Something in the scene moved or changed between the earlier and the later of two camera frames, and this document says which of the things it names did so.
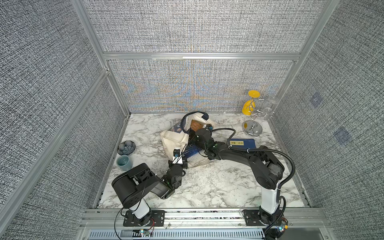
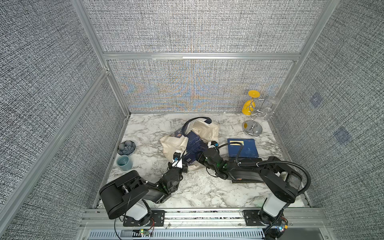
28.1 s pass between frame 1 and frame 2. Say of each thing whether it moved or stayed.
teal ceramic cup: stayed
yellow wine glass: stayed
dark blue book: stayed
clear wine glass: stayed
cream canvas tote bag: moved
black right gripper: moved
